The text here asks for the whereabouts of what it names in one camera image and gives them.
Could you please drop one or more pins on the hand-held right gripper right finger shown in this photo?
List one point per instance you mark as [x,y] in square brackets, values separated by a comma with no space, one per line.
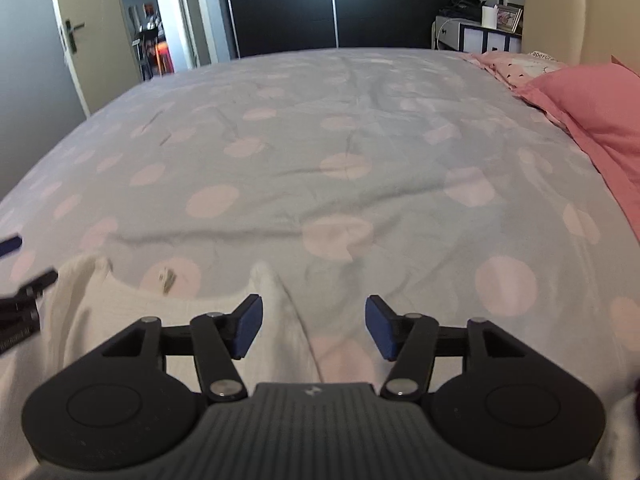
[380,325]

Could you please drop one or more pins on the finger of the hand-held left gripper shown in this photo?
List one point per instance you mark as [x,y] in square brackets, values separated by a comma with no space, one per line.
[10,245]
[37,282]

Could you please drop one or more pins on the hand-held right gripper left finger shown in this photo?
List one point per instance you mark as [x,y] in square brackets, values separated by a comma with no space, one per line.
[248,325]

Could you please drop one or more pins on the white textured garment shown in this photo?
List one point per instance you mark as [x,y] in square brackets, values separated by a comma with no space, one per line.
[125,305]

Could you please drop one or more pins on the polka dot bed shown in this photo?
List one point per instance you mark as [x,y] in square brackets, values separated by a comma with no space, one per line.
[300,160]

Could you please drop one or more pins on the cream door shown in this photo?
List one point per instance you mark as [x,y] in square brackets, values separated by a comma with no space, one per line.
[95,35]

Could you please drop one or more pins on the dark chair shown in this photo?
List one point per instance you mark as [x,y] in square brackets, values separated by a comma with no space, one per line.
[146,55]

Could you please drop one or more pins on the orange stool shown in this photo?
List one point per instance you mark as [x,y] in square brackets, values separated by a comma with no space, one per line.
[165,57]

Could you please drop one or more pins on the patterned pink pillow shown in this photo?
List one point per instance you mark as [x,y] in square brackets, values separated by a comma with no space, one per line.
[505,67]

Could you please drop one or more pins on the white nightstand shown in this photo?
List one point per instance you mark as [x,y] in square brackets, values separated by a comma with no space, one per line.
[472,35]

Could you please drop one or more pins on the black sliding wardrobe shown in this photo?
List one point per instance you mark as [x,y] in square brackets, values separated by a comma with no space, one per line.
[300,5]

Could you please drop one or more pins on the white cup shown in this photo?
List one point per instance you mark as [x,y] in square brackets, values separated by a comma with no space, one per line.
[489,17]

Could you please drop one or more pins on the cream padded headboard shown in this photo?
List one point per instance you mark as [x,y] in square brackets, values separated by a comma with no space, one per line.
[560,10]

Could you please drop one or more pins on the photo frame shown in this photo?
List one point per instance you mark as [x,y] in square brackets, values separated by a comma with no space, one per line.
[509,17]

